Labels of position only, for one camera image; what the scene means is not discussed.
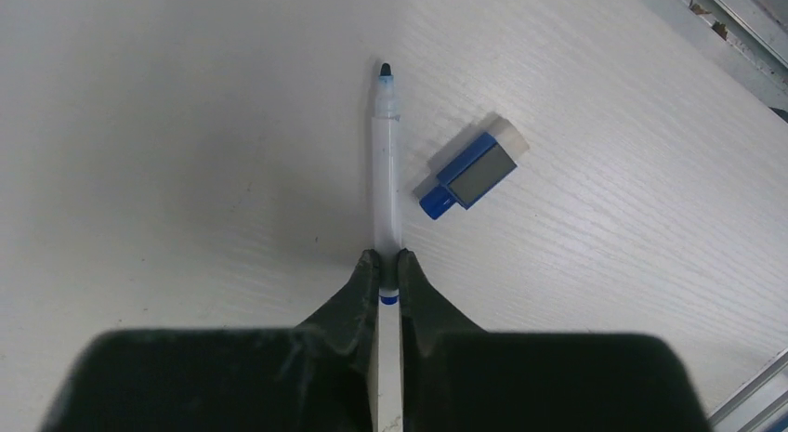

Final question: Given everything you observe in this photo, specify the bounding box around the white pen blue tip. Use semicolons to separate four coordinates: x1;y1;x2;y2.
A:
371;62;403;431

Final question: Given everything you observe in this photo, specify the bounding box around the blue pen cap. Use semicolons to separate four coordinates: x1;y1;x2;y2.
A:
419;116;530;220

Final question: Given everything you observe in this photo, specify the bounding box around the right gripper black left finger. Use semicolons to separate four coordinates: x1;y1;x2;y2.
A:
297;249;381;431

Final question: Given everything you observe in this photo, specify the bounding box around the aluminium mounting rail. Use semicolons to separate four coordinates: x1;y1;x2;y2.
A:
709;349;787;432

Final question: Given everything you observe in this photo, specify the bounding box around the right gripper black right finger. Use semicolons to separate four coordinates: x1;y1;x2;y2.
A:
397;249;490;431

